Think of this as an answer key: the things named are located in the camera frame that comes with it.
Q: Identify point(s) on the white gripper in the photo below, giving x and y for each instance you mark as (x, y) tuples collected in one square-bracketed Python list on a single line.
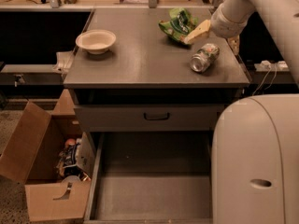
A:
[(221, 25)]

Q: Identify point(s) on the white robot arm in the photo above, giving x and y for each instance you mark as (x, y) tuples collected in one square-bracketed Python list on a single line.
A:
[(255, 149)]

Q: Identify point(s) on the grey drawer cabinet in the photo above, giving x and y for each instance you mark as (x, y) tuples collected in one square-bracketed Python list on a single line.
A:
[(145, 67)]

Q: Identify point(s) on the open grey middle drawer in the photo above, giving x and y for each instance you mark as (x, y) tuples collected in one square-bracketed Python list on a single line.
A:
[(151, 178)]

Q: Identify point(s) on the green chip bag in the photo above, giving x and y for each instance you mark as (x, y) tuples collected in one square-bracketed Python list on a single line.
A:
[(181, 23)]

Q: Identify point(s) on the white power strip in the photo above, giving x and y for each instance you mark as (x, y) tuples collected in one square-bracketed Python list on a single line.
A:
[(266, 65)]

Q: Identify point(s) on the white paper bowl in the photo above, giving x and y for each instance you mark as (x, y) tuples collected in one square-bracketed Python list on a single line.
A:
[(96, 41)]

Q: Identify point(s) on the snack packages in box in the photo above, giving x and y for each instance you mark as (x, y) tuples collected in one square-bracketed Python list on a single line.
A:
[(68, 160)]

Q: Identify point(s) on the open cardboard box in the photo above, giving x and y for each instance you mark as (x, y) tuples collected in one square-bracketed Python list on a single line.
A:
[(32, 155)]

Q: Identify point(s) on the grey top drawer black handle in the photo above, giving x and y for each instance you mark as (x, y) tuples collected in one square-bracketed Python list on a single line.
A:
[(147, 118)]

